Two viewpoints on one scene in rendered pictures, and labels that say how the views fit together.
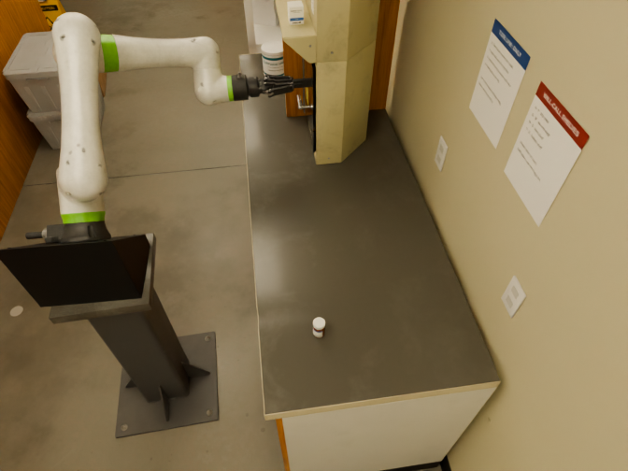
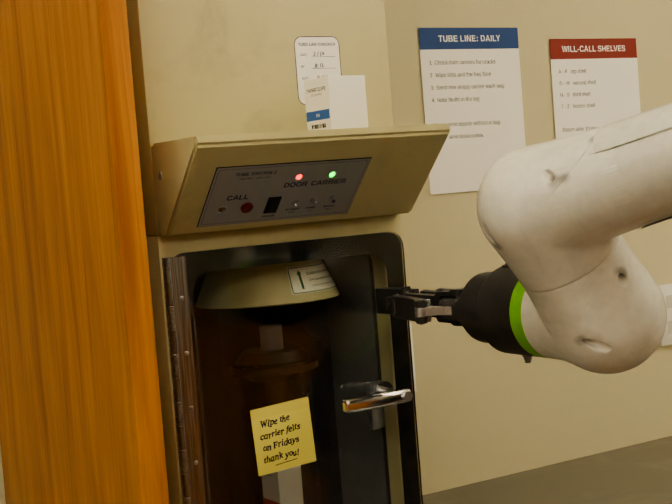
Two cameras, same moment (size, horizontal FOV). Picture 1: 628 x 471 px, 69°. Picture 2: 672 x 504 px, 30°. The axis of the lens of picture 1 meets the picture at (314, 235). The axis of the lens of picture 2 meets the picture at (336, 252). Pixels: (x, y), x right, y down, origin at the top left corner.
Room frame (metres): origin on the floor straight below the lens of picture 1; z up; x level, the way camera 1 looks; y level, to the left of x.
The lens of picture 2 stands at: (2.20, 1.36, 1.45)
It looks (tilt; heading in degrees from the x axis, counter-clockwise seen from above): 3 degrees down; 247
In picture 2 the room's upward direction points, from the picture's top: 4 degrees counter-clockwise
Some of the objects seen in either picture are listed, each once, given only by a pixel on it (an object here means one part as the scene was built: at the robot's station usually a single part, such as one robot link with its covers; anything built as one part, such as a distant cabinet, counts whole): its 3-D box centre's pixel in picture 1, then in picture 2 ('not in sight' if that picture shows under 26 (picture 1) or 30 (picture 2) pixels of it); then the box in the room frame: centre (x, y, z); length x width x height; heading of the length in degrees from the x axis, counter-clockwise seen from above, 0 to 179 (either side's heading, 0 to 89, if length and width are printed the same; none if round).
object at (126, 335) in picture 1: (144, 338); not in sight; (0.95, 0.74, 0.45); 0.48 x 0.48 x 0.90; 10
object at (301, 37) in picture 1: (294, 29); (307, 178); (1.67, 0.07, 1.46); 0.32 x 0.11 x 0.10; 8
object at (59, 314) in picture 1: (107, 275); not in sight; (0.95, 0.74, 0.92); 0.32 x 0.32 x 0.04; 10
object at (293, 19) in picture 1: (295, 12); (335, 104); (1.63, 0.06, 1.54); 0.05 x 0.05 x 0.06; 10
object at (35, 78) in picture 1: (54, 71); not in sight; (3.09, 1.90, 0.49); 0.60 x 0.42 x 0.33; 8
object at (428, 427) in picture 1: (329, 238); not in sight; (1.52, -0.08, 0.45); 2.05 x 0.67 x 0.90; 8
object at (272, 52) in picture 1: (274, 60); not in sight; (2.28, 0.21, 1.02); 0.13 x 0.13 x 0.15
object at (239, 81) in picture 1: (240, 86); (525, 305); (1.53, 0.27, 1.31); 0.09 x 0.06 x 0.12; 8
